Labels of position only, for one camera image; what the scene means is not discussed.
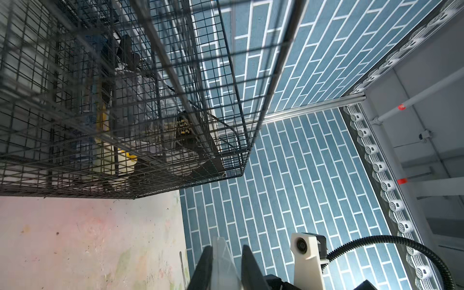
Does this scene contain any white remote control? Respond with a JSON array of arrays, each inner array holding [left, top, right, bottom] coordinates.
[[209, 237, 242, 290]]

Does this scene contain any black round item in basket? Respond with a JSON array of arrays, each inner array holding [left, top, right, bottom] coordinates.
[[174, 111, 225, 182]]

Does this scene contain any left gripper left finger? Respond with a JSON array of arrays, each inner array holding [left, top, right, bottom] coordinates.
[[187, 246, 213, 290]]

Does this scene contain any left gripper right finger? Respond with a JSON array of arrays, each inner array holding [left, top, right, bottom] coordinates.
[[240, 245, 271, 290]]

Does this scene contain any yellow item in basket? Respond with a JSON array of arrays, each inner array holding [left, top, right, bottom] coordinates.
[[92, 108, 138, 182]]

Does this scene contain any black corrugated cable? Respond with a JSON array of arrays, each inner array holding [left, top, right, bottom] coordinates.
[[322, 234, 456, 290]]

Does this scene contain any black wire mesh basket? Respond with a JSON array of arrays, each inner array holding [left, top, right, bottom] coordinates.
[[1, 1, 308, 199]]

